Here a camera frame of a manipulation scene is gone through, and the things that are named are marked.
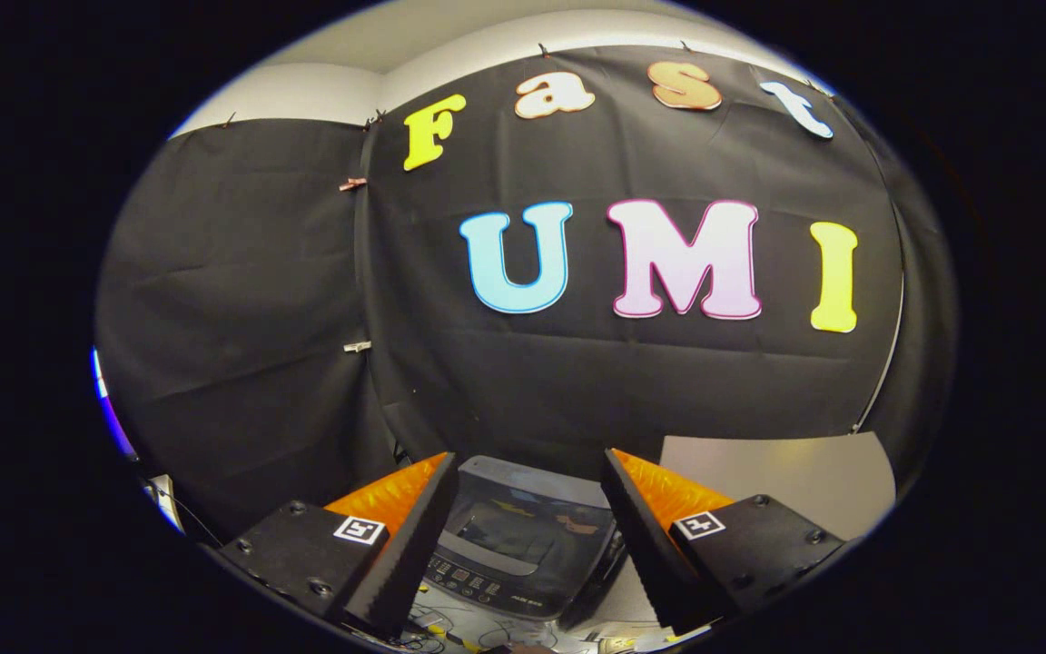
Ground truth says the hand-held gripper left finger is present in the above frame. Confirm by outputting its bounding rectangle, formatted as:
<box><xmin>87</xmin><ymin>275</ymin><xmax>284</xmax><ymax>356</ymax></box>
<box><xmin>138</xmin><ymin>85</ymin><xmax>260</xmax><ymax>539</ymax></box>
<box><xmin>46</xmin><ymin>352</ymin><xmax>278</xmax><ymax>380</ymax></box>
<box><xmin>219</xmin><ymin>452</ymin><xmax>459</xmax><ymax>639</ymax></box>

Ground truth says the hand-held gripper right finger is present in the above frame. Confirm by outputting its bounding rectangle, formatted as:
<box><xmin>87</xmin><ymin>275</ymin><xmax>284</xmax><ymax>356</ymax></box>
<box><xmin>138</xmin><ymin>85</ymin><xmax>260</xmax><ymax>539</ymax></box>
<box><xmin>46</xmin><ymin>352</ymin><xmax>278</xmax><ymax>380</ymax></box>
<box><xmin>602</xmin><ymin>448</ymin><xmax>848</xmax><ymax>637</ymax></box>

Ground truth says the dark grey washing machine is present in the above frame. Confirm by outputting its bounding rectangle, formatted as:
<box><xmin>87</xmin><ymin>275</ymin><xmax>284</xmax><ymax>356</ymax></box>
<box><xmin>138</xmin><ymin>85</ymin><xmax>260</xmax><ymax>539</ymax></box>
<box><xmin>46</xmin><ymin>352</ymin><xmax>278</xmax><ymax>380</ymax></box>
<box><xmin>419</xmin><ymin>454</ymin><xmax>629</xmax><ymax>624</ymax></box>

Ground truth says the white panel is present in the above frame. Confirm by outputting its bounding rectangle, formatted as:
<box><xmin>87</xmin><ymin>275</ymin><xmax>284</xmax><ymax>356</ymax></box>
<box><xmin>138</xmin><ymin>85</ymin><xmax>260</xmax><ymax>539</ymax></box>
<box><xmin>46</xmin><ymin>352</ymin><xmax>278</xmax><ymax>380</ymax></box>
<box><xmin>143</xmin><ymin>475</ymin><xmax>186</xmax><ymax>534</ymax></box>

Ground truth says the black backdrop cloth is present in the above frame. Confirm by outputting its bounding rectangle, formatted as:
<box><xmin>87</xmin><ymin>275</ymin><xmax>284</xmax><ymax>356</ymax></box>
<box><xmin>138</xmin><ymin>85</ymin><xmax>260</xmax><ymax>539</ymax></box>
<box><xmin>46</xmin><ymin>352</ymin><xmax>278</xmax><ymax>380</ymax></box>
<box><xmin>94</xmin><ymin>45</ymin><xmax>958</xmax><ymax>546</ymax></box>

